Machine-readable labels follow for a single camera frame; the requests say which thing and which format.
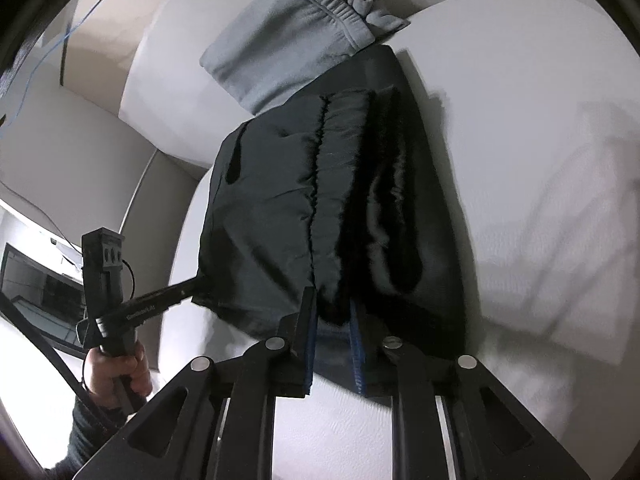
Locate black pants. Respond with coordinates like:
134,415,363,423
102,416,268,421
190,43,469,361

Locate left human hand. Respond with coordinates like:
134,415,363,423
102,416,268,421
82,341,153,410

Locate black framed tv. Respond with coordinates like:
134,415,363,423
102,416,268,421
1,244,86,358

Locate dark sleeve forearm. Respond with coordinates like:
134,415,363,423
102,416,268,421
43,400,126,480

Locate grey folded sweatpants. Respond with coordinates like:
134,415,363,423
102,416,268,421
200,0,409,115

